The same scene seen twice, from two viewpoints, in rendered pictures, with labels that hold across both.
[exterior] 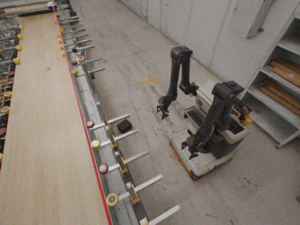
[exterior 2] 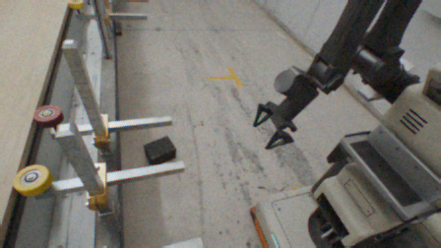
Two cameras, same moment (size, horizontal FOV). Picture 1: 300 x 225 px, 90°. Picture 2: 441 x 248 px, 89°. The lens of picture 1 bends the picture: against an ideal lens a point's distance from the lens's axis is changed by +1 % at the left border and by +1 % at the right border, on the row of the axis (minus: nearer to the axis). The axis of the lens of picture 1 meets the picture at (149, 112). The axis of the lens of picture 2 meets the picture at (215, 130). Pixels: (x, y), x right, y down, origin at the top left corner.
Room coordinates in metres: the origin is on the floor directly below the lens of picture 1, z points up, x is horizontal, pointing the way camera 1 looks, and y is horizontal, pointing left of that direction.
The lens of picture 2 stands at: (0.41, 0.04, 1.49)
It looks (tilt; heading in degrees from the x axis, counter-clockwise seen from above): 47 degrees down; 0
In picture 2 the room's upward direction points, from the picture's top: 12 degrees clockwise
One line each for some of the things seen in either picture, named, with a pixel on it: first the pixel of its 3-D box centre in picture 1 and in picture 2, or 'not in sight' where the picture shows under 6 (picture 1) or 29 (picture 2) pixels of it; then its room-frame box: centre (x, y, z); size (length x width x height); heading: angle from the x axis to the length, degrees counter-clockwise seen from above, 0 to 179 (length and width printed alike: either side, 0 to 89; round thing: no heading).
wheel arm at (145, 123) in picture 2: (110, 122); (115, 127); (0.97, 0.42, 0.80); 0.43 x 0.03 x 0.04; 115
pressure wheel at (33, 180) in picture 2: (97, 145); (39, 186); (0.66, 0.50, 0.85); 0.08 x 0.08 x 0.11
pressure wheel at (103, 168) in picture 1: (104, 170); not in sight; (0.44, 0.39, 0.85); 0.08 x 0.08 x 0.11
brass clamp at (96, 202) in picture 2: (113, 142); (98, 186); (0.71, 0.35, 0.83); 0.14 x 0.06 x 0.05; 25
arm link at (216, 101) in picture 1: (212, 115); not in sight; (0.56, -0.39, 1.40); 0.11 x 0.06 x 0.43; 26
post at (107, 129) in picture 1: (113, 141); (94, 184); (0.69, 0.34, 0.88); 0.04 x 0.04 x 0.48; 25
